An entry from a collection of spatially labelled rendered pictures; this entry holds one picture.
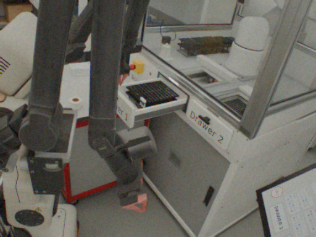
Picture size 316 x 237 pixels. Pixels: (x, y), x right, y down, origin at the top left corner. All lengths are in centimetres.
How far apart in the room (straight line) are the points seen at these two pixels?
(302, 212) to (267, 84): 49
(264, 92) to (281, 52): 17
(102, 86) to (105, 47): 8
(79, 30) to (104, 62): 42
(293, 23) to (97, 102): 73
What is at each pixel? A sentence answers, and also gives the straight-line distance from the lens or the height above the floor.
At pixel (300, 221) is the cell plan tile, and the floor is 105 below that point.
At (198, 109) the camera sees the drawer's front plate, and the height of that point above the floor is 91.
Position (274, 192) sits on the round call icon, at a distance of 93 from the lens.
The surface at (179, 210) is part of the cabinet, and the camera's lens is 186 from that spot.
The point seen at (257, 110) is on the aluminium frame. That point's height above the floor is 108.
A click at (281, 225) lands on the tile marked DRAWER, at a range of 86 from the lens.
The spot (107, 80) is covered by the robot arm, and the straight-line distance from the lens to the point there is 52.
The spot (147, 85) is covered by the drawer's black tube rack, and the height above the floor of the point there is 90.
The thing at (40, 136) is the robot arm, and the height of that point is 124.
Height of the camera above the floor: 161
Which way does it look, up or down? 35 degrees down
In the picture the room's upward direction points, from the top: 11 degrees clockwise
